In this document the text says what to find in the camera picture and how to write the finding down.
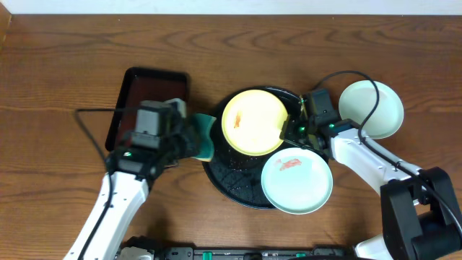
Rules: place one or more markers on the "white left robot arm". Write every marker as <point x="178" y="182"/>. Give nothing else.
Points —
<point x="136" y="162"/>

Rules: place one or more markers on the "rectangular dark brown tray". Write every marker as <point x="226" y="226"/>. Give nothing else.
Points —
<point x="140" y="84"/>

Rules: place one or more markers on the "round black tray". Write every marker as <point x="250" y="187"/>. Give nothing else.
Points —
<point x="236" y="175"/>

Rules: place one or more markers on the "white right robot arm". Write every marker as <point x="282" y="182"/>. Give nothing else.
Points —
<point x="421" y="218"/>

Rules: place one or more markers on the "mint plate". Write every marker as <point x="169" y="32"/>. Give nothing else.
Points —
<point x="358" y="99"/>
<point x="296" y="181"/>

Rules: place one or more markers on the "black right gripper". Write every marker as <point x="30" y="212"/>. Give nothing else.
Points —
<point x="287" y="133"/>

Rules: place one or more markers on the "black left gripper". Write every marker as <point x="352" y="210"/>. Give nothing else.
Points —
<point x="188" y="135"/>

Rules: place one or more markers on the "yellow plastic plate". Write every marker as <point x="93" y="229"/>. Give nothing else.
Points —
<point x="252" y="122"/>

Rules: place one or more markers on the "green yellow sponge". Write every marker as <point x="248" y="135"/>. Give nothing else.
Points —
<point x="203" y="125"/>

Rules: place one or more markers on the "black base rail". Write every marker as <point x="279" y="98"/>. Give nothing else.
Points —
<point x="150" y="249"/>

